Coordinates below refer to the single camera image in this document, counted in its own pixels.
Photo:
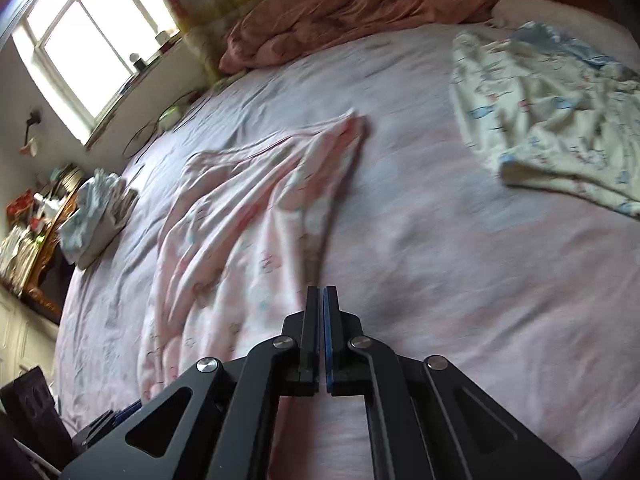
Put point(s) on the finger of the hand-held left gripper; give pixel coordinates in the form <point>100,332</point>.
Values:
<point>107,422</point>

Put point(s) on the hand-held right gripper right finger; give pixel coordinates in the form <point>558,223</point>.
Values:
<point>330,310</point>

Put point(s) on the beige pillow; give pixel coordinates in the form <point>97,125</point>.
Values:
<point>540,10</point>

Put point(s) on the pink bed sheet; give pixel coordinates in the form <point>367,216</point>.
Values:
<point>450,260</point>

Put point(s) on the white mug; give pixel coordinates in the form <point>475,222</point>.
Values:
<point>161,38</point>

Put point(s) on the folded beige printed pants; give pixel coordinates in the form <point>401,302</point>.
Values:
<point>112,232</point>

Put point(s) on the white framed window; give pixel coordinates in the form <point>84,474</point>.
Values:
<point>90,35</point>

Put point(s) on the red packet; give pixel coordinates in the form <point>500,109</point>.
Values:
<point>20,205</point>

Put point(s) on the salmon pink quilt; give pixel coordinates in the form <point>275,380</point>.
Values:
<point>340,15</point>

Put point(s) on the green and white box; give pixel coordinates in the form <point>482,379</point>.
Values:
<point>170,116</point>

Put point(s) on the pink shade wall lamp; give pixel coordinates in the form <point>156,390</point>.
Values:
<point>29,147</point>

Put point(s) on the stack of papers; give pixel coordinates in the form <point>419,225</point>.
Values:
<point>15,255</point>

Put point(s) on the folded pale blue printed pants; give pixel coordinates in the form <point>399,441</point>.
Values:
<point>95,205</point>

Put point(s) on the tree print curtain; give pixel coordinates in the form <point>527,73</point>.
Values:
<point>200,5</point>

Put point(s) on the white panelled wardrobe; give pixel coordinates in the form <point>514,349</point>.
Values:
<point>20,340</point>

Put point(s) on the cream printed pants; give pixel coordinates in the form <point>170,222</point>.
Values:
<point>550,120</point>

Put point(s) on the round bulb on black base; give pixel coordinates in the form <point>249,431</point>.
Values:
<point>136,61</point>

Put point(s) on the pink printed pants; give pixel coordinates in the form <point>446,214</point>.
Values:
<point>235,240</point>

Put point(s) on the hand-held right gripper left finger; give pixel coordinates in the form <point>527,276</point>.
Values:
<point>312,310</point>

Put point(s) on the carved wooden desk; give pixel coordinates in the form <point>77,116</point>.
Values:
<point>47,260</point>

